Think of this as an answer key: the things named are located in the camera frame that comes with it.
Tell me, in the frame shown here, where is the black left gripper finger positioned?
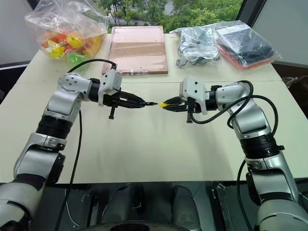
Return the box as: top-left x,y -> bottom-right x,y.
121,92 -> 146,103
117,100 -> 146,108

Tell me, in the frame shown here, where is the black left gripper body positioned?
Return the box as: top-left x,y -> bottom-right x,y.
103,90 -> 128,120

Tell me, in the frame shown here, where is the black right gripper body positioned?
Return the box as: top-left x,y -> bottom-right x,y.
180,96 -> 202,124

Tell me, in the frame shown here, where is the pink framed board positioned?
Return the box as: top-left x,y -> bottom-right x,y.
101,25 -> 169,77

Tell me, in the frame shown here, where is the clear bag of grey items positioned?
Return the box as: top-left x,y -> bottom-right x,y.
169,24 -> 221,70

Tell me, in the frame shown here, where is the clear bag of colourful toys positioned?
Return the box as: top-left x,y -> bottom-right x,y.
24,0 -> 109,72

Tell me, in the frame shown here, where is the clear bag of dark cloth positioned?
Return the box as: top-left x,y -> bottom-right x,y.
213,20 -> 282,72

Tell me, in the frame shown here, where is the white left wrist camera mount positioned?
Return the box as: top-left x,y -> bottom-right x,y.
98,70 -> 123,107

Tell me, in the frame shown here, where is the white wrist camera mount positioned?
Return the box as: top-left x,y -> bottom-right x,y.
98,70 -> 123,107
179,76 -> 209,116

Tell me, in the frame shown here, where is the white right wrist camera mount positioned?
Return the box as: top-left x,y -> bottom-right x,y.
179,76 -> 209,116

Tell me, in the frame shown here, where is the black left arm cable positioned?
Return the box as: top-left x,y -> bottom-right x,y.
54,59 -> 119,231

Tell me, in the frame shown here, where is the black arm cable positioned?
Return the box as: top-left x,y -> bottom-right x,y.
54,59 -> 119,231
189,80 -> 279,231

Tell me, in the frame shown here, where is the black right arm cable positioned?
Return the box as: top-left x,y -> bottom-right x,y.
189,80 -> 279,231

